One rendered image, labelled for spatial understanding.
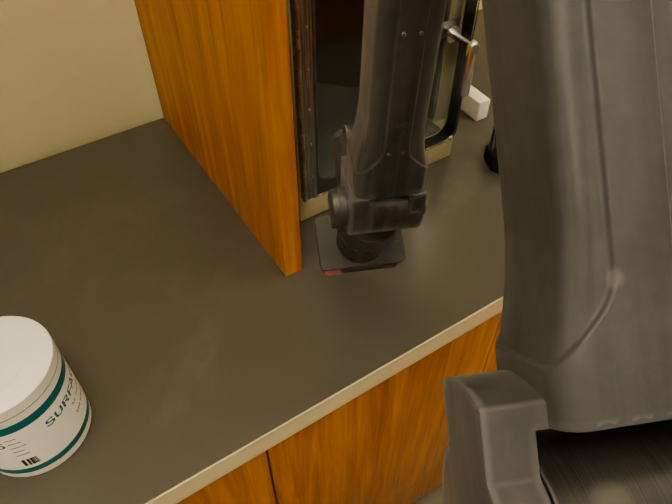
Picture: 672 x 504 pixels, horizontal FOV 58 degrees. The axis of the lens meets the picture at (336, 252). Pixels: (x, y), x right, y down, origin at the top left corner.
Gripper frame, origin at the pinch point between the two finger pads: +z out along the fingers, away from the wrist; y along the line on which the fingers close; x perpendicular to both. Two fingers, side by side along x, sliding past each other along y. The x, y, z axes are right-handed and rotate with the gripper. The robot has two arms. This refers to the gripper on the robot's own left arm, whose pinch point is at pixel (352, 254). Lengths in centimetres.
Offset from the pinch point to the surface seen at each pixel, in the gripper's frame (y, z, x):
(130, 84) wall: 33, 30, -44
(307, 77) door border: 3.3, -4.8, -23.5
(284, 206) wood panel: 8.1, 0.7, -7.8
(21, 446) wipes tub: 40.0, -6.6, 18.3
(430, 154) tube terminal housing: -19.6, 22.2, -20.9
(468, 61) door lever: -21.0, 0.4, -26.7
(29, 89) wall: 49, 23, -40
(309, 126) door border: 3.2, 2.0, -19.5
